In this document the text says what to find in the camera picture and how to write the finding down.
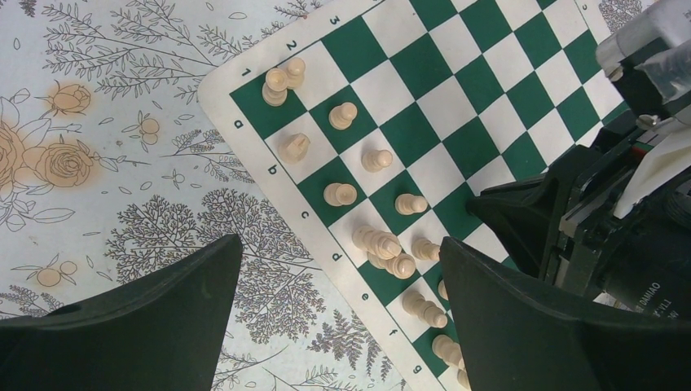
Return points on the white bishop c-file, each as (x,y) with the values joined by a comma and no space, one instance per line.
(340,194)

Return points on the floral patterned tablecloth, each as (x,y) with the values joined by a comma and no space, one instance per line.
(111,169)

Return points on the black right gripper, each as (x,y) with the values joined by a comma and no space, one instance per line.
(613,218)

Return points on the white pawn c-file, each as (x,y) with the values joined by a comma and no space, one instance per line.
(376,160)

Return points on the white rook a-file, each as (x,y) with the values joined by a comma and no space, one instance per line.
(275,87)

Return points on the white bishop f-file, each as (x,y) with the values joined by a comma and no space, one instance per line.
(415,304)

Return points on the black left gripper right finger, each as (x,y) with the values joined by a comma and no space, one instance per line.
(518,333)

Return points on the white pawn b-file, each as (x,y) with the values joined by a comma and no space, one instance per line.
(342,116)

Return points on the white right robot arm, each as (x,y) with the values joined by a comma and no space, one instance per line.
(648,62)

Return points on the white pawn a-file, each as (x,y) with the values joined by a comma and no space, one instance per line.
(295,69)

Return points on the white pawn d-file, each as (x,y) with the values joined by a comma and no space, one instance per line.
(408,204)

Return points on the green white chess board mat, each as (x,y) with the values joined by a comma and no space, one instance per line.
(465,94)

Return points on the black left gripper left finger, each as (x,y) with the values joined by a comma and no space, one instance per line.
(163,331)

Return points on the white knight g-file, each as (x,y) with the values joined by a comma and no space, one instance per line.
(448,351)

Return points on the white pawn e-file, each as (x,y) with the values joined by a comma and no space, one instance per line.
(425,250)

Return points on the white pawn f-file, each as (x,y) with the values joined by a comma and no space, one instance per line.
(442,292)

